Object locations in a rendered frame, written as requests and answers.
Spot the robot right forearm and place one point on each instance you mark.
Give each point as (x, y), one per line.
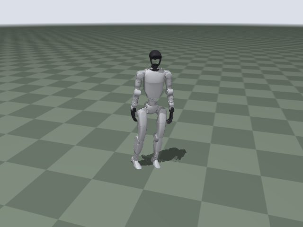
(134, 101)

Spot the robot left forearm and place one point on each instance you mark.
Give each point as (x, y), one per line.
(170, 101)

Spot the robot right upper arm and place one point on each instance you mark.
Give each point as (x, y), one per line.
(138, 80)

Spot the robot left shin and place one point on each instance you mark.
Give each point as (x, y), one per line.
(157, 146)

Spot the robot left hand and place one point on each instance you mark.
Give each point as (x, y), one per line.
(170, 115)

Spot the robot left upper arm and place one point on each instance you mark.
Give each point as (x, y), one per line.
(168, 81)

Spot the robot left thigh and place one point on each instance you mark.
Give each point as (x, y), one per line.
(161, 123)

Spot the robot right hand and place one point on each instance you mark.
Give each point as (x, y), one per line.
(133, 114)

